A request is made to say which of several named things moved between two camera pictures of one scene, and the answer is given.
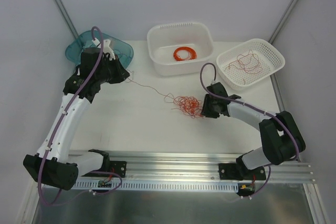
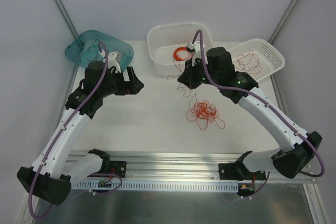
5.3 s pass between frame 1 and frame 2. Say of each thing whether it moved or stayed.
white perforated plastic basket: stayed
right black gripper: moved
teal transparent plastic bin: stayed
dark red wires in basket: stayed
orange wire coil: stayed
